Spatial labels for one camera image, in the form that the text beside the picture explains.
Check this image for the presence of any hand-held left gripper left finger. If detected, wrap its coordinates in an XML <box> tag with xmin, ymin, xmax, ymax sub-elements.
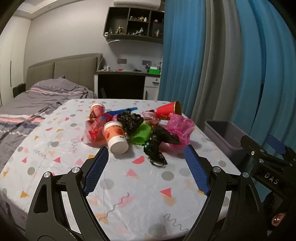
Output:
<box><xmin>25</xmin><ymin>146</ymin><xmax>110</xmax><ymax>241</ymax></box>

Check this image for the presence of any black plastic bag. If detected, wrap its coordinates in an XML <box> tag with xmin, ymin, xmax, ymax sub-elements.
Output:
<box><xmin>143</xmin><ymin>127</ymin><xmax>182</xmax><ymax>168</ymax></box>
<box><xmin>116</xmin><ymin>110</ymin><xmax>144</xmax><ymax>136</ymax></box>

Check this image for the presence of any dark wall shelf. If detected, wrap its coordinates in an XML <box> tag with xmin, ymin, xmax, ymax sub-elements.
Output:
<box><xmin>103</xmin><ymin>6</ymin><xmax>165</xmax><ymax>44</ymax></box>

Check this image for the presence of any red plastic bag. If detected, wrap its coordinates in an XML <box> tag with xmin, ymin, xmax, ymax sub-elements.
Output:
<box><xmin>81</xmin><ymin>115</ymin><xmax>111</xmax><ymax>146</ymax></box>

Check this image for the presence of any blue curtain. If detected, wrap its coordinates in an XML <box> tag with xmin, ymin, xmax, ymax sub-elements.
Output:
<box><xmin>231</xmin><ymin>0</ymin><xmax>296</xmax><ymax>202</ymax></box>
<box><xmin>158</xmin><ymin>0</ymin><xmax>208</xmax><ymax>118</ymax></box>

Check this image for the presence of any pink plastic bag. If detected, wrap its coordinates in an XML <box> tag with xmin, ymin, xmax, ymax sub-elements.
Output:
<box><xmin>161</xmin><ymin>113</ymin><xmax>195</xmax><ymax>149</ymax></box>

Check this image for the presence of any white clip lamp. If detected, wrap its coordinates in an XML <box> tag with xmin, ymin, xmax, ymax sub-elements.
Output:
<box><xmin>103</xmin><ymin>32</ymin><xmax>121</xmax><ymax>44</ymax></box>

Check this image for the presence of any grey striped blanket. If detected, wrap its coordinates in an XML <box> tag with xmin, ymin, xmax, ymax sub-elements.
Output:
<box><xmin>0</xmin><ymin>76</ymin><xmax>98</xmax><ymax>173</ymax></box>

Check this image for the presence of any dark top desk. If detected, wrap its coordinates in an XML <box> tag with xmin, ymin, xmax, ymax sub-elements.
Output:
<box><xmin>94</xmin><ymin>70</ymin><xmax>162</xmax><ymax>100</ymax></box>

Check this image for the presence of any white air conditioner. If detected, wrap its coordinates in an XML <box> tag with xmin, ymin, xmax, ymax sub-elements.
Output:
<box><xmin>113</xmin><ymin>0</ymin><xmax>161</xmax><ymax>10</ymax></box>

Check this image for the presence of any grey plastic bin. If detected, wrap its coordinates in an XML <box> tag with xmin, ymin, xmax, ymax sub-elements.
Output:
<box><xmin>205</xmin><ymin>120</ymin><xmax>250</xmax><ymax>158</ymax></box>

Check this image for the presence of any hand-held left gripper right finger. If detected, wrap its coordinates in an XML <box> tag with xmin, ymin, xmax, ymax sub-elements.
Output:
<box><xmin>184</xmin><ymin>144</ymin><xmax>270</xmax><ymax>241</ymax></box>

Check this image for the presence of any grey upholstered headboard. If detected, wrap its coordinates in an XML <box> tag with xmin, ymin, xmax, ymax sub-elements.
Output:
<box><xmin>25</xmin><ymin>53</ymin><xmax>103</xmax><ymax>93</ymax></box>

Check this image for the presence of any green foam net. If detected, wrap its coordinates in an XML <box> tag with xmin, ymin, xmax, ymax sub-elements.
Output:
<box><xmin>129</xmin><ymin>123</ymin><xmax>152</xmax><ymax>146</ymax></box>

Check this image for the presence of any collection of shelf figurines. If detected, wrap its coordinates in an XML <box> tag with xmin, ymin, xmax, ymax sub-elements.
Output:
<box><xmin>109</xmin><ymin>16</ymin><xmax>162</xmax><ymax>37</ymax></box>

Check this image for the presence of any dark bedside cabinet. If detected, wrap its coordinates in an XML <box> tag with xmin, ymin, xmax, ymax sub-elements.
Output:
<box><xmin>13</xmin><ymin>83</ymin><xmax>26</xmax><ymax>98</ymax></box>

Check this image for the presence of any white drawer unit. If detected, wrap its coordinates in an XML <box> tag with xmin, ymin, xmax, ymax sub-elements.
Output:
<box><xmin>144</xmin><ymin>76</ymin><xmax>160</xmax><ymax>100</ymax></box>

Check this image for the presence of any red paper cup gold lining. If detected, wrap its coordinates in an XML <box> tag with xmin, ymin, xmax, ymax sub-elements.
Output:
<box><xmin>156</xmin><ymin>100</ymin><xmax>183</xmax><ymax>121</ymax></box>

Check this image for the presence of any white wardrobe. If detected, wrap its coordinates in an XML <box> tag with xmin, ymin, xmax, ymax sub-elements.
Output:
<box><xmin>0</xmin><ymin>16</ymin><xmax>31</xmax><ymax>107</ymax></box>

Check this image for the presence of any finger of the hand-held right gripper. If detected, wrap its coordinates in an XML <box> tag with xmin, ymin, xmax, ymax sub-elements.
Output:
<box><xmin>267</xmin><ymin>135</ymin><xmax>296</xmax><ymax>168</ymax></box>
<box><xmin>240</xmin><ymin>135</ymin><xmax>289</xmax><ymax>173</ymax></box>

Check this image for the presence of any orange and white paper cup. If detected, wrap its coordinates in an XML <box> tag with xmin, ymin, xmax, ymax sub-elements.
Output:
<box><xmin>102</xmin><ymin>121</ymin><xmax>129</xmax><ymax>155</ymax></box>

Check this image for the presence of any red and white snack wrapper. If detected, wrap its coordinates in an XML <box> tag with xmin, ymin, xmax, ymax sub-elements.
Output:
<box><xmin>142</xmin><ymin>109</ymin><xmax>162</xmax><ymax>127</ymax></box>

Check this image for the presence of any red patterned paper cup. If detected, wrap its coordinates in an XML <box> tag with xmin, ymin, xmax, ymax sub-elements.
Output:
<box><xmin>90</xmin><ymin>103</ymin><xmax>106</xmax><ymax>121</ymax></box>

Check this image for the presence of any patterned white tablecloth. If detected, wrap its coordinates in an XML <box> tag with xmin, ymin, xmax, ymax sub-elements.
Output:
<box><xmin>0</xmin><ymin>98</ymin><xmax>242</xmax><ymax>241</ymax></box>

